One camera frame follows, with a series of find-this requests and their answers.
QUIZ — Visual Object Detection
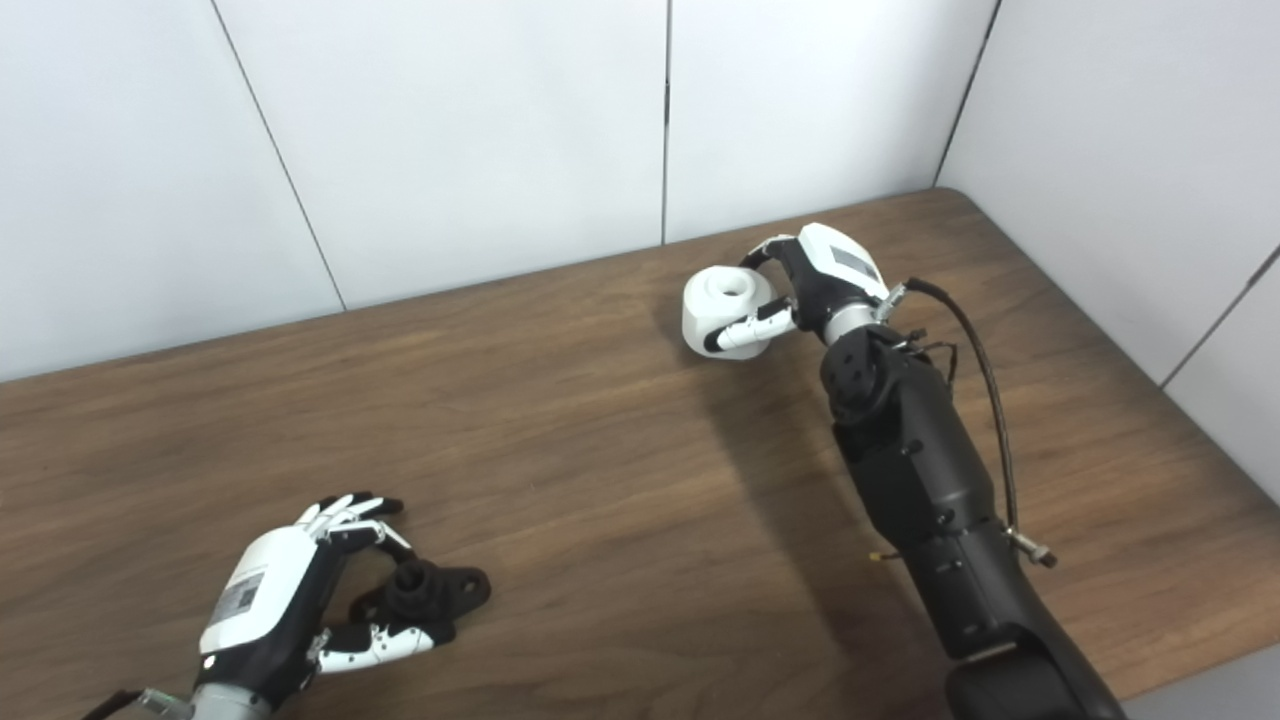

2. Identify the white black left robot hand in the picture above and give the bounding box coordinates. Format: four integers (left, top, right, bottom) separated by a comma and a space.
190, 492, 456, 720

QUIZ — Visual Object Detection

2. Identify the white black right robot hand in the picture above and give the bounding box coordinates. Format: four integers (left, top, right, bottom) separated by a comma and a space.
703, 222, 891, 356

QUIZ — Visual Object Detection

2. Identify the round white plastic piece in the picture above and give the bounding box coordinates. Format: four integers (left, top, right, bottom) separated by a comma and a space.
682, 267, 786, 363

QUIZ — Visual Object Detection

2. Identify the black flanged holder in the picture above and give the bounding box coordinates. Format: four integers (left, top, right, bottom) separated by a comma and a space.
348, 558, 493, 631

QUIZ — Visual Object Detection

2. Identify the thin black wrist wire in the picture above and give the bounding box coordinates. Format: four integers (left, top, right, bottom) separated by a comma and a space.
893, 328, 959, 386

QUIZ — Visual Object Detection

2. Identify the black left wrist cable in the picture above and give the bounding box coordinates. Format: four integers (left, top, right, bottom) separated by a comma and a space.
80, 688, 196, 720

